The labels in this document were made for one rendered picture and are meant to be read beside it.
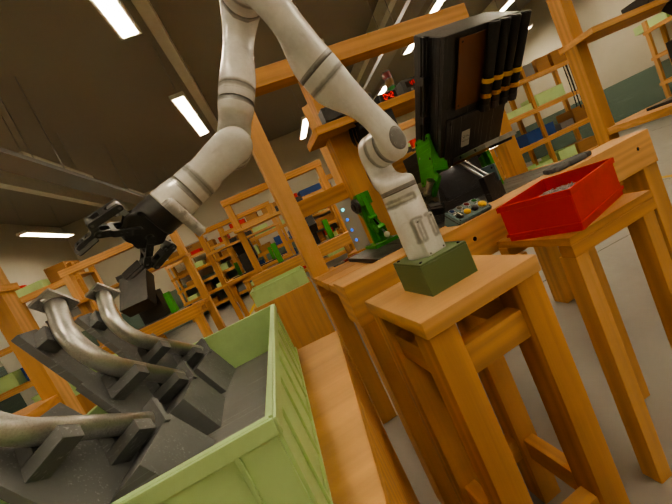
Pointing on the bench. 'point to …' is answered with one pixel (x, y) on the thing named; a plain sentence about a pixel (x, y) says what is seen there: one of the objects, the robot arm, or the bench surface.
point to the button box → (465, 213)
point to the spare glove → (567, 163)
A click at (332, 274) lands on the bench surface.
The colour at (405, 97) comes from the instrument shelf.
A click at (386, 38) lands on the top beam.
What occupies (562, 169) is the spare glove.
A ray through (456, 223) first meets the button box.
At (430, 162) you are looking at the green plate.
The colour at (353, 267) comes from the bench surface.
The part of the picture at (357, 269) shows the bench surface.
